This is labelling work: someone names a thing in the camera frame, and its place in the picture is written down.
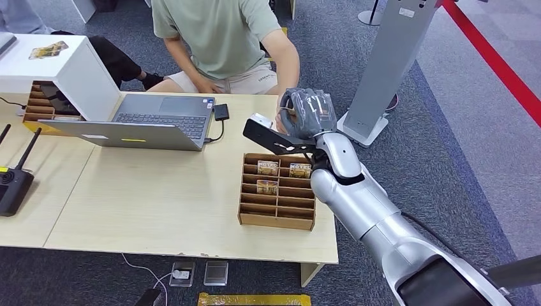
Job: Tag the grey laptop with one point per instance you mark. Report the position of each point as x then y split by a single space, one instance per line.
165 112

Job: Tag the stanchion with round base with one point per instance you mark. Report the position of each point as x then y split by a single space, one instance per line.
370 17

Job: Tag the yellow floor tape strip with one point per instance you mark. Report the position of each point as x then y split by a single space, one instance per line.
253 300

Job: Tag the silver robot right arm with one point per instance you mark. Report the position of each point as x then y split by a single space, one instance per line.
372 211

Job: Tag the person's left hand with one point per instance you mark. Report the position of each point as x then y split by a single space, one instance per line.
279 122

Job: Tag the wooden table leg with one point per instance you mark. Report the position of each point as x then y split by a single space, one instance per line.
310 273

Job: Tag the white furniture panel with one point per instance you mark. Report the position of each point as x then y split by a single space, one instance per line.
292 8

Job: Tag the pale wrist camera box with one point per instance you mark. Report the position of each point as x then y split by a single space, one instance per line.
261 120

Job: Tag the white cabinet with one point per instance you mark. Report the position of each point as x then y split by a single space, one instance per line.
84 9

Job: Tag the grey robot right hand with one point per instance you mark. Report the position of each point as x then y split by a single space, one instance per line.
310 112

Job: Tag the red barrier belt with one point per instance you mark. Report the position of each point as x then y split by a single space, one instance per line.
490 57

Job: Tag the black power adapter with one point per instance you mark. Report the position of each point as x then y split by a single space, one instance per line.
150 298

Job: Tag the wooden slotted card holder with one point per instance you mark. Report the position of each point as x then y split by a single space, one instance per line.
274 207

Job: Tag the grey kiosk stand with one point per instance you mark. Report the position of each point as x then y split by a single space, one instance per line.
389 63

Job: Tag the floor socket box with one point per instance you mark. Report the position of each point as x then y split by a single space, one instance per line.
216 273

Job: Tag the person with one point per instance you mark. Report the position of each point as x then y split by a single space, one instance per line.
114 63
219 38

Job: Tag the wooden card holder with black item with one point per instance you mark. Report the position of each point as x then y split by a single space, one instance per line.
36 110

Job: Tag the dark round base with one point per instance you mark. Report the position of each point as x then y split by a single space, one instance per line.
393 103

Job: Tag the person's right forearm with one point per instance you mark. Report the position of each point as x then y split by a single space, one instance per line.
184 63

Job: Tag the floor socket with plug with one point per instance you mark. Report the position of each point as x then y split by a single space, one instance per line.
182 273

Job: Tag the black router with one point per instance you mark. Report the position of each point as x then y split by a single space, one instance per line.
12 190

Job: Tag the grey flat device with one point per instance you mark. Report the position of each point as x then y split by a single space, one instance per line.
5 42

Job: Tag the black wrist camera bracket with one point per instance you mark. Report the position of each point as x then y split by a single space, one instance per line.
270 137

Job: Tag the person's left forearm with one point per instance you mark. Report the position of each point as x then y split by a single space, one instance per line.
289 67

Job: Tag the black flat item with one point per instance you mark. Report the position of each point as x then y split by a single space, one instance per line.
61 103

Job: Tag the black usb adapter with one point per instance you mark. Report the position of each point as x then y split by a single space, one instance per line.
221 112

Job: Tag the yellow flat board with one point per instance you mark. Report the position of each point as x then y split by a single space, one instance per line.
40 128

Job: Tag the dark stanchion pole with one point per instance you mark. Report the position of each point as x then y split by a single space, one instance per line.
515 272

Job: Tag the black router antenna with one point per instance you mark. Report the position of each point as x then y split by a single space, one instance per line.
28 148
3 134

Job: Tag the white box riser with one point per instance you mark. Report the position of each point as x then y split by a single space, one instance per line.
80 76

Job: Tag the person's right hand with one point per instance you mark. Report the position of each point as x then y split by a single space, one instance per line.
207 86

